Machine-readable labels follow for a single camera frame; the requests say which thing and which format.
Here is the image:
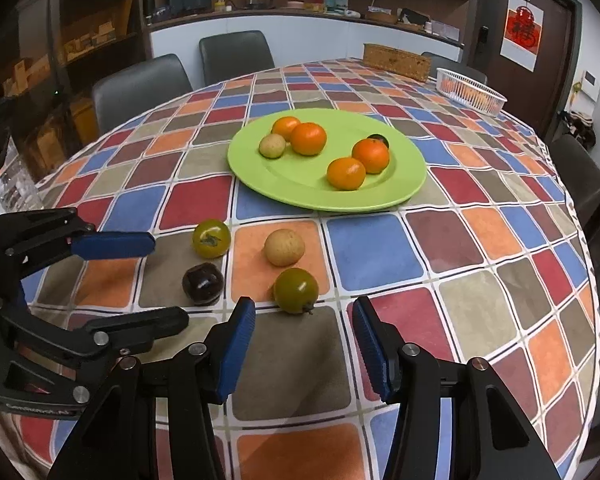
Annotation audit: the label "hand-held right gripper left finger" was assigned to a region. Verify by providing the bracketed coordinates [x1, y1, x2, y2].
[47, 296, 257, 480]

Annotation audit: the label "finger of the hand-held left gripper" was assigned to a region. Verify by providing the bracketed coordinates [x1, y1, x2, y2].
[0, 307, 190, 359]
[0, 207, 156, 281]

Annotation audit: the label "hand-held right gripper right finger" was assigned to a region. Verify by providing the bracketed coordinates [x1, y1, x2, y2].
[351, 296, 556, 480]

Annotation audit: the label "green tomato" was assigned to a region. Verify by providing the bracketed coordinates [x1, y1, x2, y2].
[192, 219, 232, 259]
[273, 267, 319, 315]

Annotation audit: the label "beige round fruit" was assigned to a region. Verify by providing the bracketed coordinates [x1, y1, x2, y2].
[258, 133, 286, 160]
[264, 228, 305, 267]

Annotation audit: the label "green plate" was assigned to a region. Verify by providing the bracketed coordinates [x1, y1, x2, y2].
[227, 108, 427, 212]

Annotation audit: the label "orange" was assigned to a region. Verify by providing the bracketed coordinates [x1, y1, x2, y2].
[271, 116, 302, 142]
[291, 123, 327, 156]
[351, 138, 391, 175]
[327, 157, 367, 191]

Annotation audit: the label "clear plastic water bottle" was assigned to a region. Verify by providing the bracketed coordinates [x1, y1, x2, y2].
[0, 135, 46, 213]

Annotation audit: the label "grey dining chair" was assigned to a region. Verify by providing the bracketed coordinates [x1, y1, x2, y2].
[198, 30, 275, 86]
[550, 134, 600, 231]
[421, 51, 488, 86]
[91, 53, 193, 136]

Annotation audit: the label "wooden display cabinet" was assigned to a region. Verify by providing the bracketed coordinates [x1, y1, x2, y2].
[0, 0, 148, 146]

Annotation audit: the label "white plastic basket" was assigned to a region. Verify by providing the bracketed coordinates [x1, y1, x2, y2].
[435, 67, 508, 113]

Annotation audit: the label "heap of small oranges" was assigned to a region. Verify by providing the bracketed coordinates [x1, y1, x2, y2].
[442, 75, 501, 111]

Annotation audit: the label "white kitchen counter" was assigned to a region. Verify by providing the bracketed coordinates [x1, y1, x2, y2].
[147, 7, 466, 88]

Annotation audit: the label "wicker box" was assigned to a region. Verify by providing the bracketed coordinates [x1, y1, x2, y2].
[362, 43, 432, 83]

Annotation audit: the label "pile of bags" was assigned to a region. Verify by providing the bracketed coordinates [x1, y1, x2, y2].
[557, 110, 598, 150]

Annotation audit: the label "pink boxes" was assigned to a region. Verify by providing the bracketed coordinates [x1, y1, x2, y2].
[427, 21, 461, 40]

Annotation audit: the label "black box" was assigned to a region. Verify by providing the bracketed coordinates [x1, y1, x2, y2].
[397, 8, 428, 29]

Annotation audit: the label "brown door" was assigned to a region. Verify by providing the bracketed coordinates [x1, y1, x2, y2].
[472, 0, 578, 136]

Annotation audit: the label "red and white wall calendar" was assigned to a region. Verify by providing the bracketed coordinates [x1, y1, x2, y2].
[500, 0, 545, 72]

